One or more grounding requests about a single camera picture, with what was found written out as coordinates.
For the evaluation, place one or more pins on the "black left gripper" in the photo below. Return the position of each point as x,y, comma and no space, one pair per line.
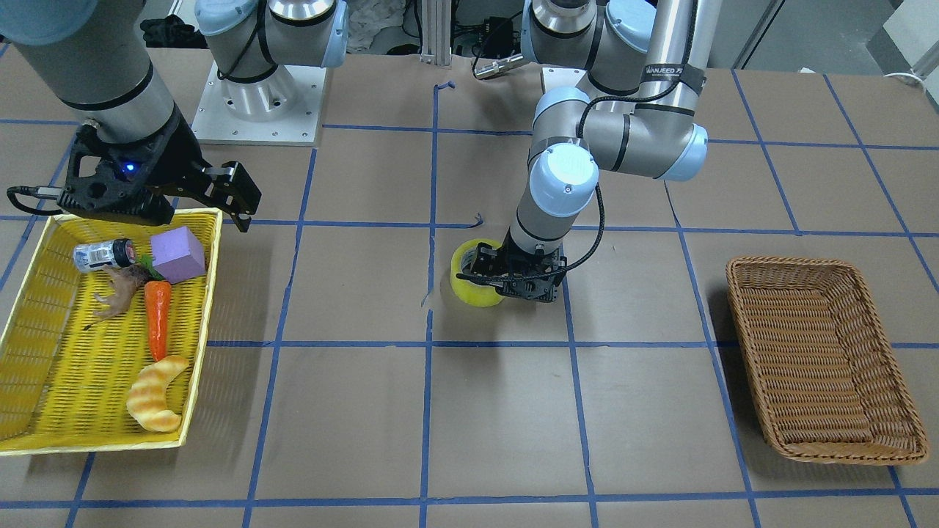
487,258

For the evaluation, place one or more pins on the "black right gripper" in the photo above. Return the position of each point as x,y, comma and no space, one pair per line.
178,157

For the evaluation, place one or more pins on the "yellow tape roll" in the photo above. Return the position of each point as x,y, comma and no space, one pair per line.
471,294

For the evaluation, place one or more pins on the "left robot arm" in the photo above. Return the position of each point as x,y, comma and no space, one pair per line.
632,112

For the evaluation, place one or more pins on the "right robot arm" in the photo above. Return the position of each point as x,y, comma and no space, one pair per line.
87,55

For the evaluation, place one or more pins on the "purple foam cube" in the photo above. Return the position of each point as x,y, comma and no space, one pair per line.
177,255

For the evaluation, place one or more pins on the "small labelled bottle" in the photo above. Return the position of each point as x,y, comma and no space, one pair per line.
114,253

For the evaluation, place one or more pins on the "orange toy carrot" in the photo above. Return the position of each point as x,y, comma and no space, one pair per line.
157,299

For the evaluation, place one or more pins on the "brown toy root figure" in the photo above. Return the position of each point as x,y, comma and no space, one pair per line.
125,283

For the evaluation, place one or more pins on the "black glove cloth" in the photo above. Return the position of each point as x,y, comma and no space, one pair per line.
171,32

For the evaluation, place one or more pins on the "toy croissant bread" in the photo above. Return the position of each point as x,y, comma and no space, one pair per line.
147,396

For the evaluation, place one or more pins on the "yellow woven basket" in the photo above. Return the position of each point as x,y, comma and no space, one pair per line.
66,376

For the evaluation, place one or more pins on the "brown wicker basket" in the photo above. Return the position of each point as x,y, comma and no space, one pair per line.
822,374

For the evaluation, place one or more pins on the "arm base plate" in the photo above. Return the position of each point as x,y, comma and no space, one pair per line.
282,110
554,77

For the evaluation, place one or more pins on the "aluminium frame post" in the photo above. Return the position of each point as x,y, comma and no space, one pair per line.
436,28

